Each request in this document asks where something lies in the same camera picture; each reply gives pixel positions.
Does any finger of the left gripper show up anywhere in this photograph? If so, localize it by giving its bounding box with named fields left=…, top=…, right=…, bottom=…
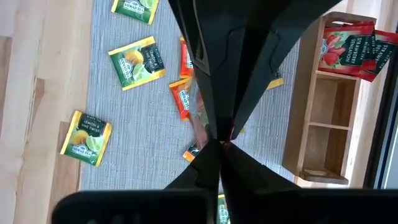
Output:
left=231, top=0, right=341, bottom=139
left=169, top=0, right=249, bottom=140

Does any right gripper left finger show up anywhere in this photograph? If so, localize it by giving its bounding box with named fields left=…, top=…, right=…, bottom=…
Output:
left=51, top=139, right=223, bottom=224

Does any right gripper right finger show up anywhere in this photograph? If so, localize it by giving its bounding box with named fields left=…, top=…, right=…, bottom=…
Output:
left=219, top=141, right=398, bottom=224

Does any green lemon lime tea packet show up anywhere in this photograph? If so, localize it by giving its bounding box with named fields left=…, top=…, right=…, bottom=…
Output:
left=216, top=194, right=231, bottom=224
left=108, top=35, right=167, bottom=92
left=111, top=0, right=160, bottom=26
left=59, top=110, right=113, bottom=168

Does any red strawberry tea packet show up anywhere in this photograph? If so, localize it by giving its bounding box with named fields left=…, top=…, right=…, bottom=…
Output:
left=188, top=77, right=237, bottom=150
left=357, top=29, right=398, bottom=83
left=317, top=20, right=376, bottom=77

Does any wooden compartment tea box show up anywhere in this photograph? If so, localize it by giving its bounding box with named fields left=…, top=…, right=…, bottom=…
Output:
left=282, top=11, right=377, bottom=185

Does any grey woven placemat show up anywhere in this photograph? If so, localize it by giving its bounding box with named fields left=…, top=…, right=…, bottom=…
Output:
left=79, top=0, right=301, bottom=190

